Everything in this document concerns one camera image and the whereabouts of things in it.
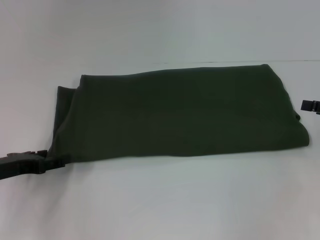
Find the dark green FREE! t-shirt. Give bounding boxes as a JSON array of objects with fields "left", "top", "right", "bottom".
[{"left": 47, "top": 63, "right": 312, "bottom": 162}]

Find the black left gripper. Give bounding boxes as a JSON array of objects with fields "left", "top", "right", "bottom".
[{"left": 0, "top": 149, "right": 71, "bottom": 181}]

